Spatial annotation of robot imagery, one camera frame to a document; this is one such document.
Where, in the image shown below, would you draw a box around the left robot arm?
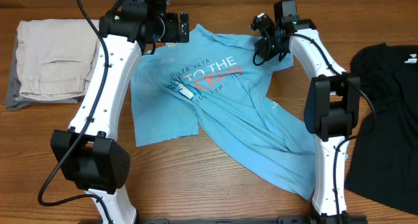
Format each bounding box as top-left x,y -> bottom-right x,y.
50,0 -> 189,223

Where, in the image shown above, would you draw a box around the folded beige trousers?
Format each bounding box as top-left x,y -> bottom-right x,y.
16,19 -> 99,101

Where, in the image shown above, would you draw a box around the black t-shirt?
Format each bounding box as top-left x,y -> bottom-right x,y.
345,43 -> 417,214

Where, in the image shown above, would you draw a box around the folded grey garment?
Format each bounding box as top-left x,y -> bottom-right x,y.
5,35 -> 83,110

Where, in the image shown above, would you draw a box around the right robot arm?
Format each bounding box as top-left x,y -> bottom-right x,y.
250,0 -> 367,223

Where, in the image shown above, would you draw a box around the light blue printed t-shirt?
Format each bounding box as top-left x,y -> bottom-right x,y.
131,25 -> 315,199

